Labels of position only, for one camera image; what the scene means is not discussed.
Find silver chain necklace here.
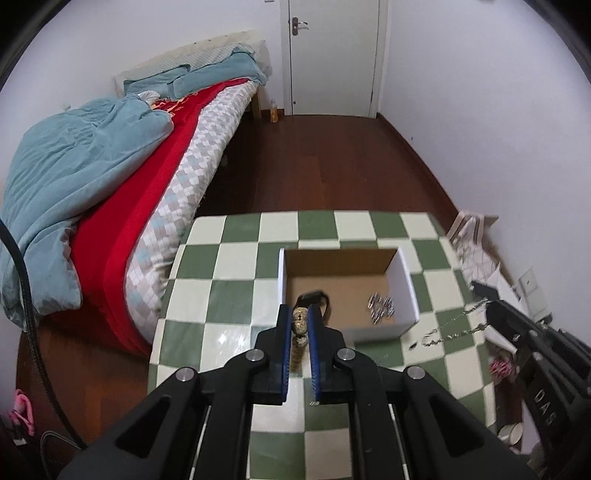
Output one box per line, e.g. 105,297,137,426
409,299,493,350

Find black cord bracelet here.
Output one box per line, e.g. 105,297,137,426
296,290,332,326

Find white cup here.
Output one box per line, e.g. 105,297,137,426
497,420,525,453

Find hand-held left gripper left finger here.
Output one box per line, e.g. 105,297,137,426
55,304,295,480

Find beige headboard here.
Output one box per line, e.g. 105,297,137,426
113,30,271,91

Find green checked tablecloth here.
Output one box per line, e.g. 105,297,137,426
148,210,522,480

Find white wall socket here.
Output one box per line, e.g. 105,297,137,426
517,268,551,318

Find white cardboard box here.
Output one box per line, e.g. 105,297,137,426
277,247,420,346

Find black cable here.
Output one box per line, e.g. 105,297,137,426
0,220,88,462

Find silver jewelry pieces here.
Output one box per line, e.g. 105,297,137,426
368,292,395,326

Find speckled beige bead bracelet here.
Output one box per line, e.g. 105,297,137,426
292,306,309,374

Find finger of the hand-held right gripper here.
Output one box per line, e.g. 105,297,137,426
471,281,502,305
485,300,556,356

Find white door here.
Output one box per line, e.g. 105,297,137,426
281,0,389,118

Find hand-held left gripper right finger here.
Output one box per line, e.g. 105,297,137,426
309,305,542,480

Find bed with red sheet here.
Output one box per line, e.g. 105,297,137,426
41,79,254,357

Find blue quilt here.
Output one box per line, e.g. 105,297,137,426
0,97,176,329

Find white paper bag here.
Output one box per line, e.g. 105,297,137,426
447,210,530,315

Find grey checked bed sheet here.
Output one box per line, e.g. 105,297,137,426
124,83,257,344

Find red striped packet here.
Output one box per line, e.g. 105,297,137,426
489,358,516,382

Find blue pillow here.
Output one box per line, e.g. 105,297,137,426
123,46,270,99

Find pink strap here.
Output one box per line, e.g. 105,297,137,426
12,388,37,436

